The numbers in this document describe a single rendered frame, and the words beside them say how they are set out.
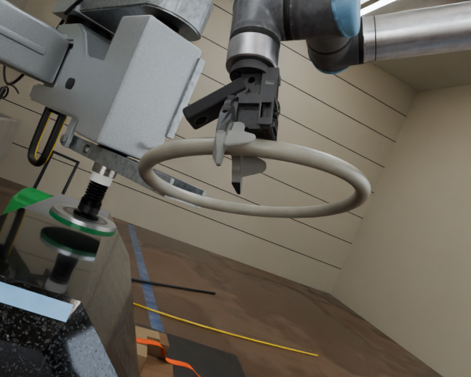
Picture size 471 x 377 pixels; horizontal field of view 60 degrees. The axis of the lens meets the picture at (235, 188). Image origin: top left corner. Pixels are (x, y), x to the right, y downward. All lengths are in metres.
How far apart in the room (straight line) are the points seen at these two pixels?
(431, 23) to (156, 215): 5.72
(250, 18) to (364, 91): 6.82
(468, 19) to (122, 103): 0.91
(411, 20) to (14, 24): 1.46
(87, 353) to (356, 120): 6.81
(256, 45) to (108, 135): 0.70
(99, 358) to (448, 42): 0.93
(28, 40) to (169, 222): 4.81
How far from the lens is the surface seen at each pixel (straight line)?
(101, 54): 1.74
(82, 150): 1.47
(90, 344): 0.95
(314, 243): 7.29
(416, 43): 0.86
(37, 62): 1.89
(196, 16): 1.39
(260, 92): 0.68
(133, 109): 1.31
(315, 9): 0.73
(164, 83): 1.36
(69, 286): 0.98
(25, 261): 1.05
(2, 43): 1.86
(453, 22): 0.87
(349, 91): 7.35
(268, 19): 0.73
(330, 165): 0.69
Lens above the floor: 1.15
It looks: level
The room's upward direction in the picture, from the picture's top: 23 degrees clockwise
